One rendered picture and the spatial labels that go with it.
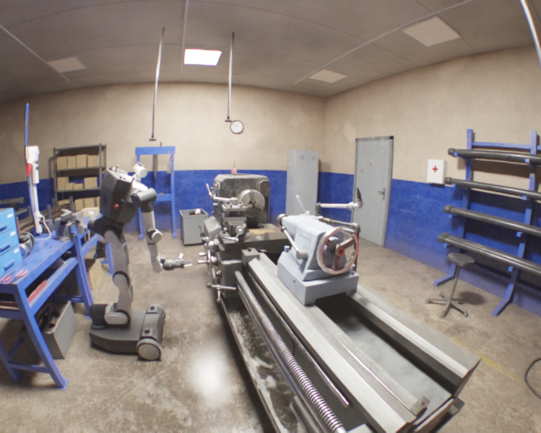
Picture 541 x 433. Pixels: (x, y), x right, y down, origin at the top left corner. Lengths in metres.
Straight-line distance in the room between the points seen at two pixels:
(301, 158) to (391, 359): 5.20
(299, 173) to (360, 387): 5.34
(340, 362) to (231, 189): 1.98
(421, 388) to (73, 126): 6.63
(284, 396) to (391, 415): 0.67
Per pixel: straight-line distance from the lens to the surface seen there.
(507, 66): 4.12
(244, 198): 2.29
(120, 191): 1.72
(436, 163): 4.15
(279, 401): 1.29
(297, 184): 5.81
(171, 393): 1.88
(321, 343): 0.94
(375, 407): 0.78
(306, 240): 1.20
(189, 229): 4.48
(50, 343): 2.35
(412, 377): 1.07
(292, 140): 6.33
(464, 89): 4.26
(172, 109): 5.85
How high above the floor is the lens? 1.45
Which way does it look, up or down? 12 degrees down
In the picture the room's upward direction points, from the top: 2 degrees clockwise
